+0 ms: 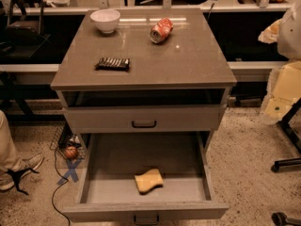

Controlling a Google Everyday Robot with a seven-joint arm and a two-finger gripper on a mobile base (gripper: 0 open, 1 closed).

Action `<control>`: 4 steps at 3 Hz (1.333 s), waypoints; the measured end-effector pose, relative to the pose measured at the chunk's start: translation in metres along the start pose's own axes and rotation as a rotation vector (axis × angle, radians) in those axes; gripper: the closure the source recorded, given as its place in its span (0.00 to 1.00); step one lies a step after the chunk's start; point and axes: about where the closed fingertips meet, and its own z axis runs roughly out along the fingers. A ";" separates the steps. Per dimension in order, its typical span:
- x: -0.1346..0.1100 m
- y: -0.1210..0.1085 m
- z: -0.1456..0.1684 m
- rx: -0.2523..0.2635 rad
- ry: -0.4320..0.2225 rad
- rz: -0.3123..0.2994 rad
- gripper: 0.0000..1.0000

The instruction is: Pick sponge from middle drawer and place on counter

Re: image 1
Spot grey drawer cabinet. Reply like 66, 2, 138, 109
51, 8, 236, 144

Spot wire basket on floor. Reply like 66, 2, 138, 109
50, 123, 86, 160

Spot grey sneaker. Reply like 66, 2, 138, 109
0, 153, 44, 193

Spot open middle drawer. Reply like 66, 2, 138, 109
63, 132, 228, 226

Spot black chair at left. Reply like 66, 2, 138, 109
0, 0, 49, 62

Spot black floor cable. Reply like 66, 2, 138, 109
51, 146, 71, 226

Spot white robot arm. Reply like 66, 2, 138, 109
260, 0, 301, 124

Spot blue tape cross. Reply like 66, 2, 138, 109
57, 158, 82, 186

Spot dark snack bar packet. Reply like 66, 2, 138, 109
95, 57, 130, 71

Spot orange ball on floor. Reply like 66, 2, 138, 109
65, 146, 79, 160

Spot closed top drawer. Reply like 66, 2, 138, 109
63, 105, 226, 134

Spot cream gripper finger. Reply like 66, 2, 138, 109
258, 20, 281, 44

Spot person leg beige trousers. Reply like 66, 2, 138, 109
0, 111, 26, 171

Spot black chair base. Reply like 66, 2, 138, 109
270, 97, 301, 226

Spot yellow sponge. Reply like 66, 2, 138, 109
135, 169, 164, 194

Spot crushed red soda can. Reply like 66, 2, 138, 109
150, 18, 173, 44

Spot white bowl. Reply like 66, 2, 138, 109
90, 8, 120, 34

